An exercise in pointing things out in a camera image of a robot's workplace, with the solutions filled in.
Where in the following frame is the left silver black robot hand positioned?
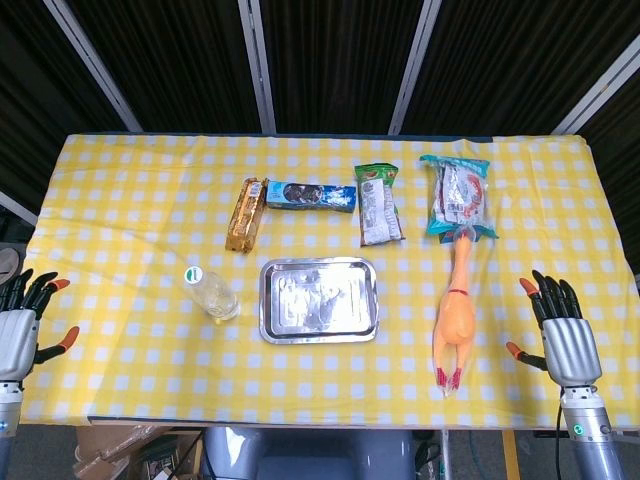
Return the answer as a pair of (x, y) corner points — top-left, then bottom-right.
(0, 268), (81, 384)

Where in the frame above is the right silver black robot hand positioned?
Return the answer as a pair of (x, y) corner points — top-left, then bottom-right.
(505, 269), (604, 387)

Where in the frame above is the clear plastic bottle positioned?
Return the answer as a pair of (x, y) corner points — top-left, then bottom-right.
(182, 265), (241, 322)

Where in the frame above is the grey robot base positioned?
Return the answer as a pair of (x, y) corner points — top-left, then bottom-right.
(202, 427), (416, 480)

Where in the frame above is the rectangular metal tray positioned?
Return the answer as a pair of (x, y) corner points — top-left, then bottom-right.
(258, 257), (381, 345)

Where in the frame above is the grey round object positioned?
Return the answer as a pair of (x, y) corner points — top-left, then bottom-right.
(0, 242), (24, 289)

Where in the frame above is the yellow rubber chicken toy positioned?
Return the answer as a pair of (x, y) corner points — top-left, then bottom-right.
(432, 224), (484, 399)

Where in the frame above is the metal table leg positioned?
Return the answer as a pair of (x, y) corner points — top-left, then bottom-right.
(438, 427), (453, 480)

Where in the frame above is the yellow white checkered tablecloth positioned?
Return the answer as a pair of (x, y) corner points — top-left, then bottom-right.
(0, 132), (640, 431)

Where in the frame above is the teal clear snack bag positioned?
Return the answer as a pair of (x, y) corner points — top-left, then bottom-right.
(418, 153), (500, 245)

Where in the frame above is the green snack bag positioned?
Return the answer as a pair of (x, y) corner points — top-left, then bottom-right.
(353, 163), (406, 247)

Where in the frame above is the gold snack package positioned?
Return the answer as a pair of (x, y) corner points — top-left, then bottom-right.
(224, 177), (266, 254)

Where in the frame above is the blue cookie box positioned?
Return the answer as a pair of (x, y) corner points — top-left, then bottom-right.
(264, 179), (359, 215)

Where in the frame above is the white frame post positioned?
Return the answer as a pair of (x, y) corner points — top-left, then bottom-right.
(238, 0), (277, 135)
(0, 189), (39, 226)
(552, 34), (640, 135)
(388, 0), (444, 135)
(43, 0), (144, 134)

